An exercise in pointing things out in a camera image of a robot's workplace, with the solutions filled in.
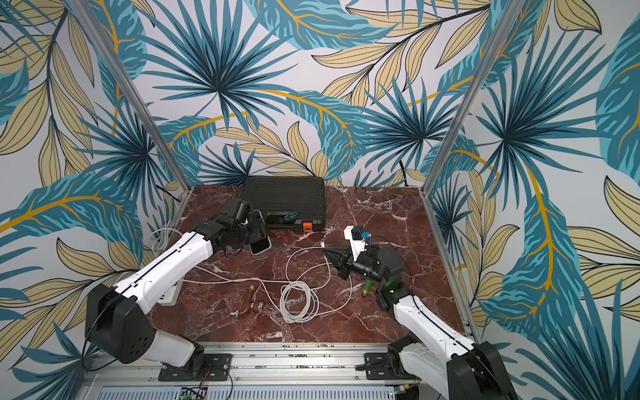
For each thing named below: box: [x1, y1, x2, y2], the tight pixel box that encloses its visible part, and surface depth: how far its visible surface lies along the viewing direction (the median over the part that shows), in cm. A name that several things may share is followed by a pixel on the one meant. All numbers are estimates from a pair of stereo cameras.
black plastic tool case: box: [242, 175, 326, 232], surface depth 112 cm
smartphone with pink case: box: [247, 208, 272, 256], surface depth 78 cm
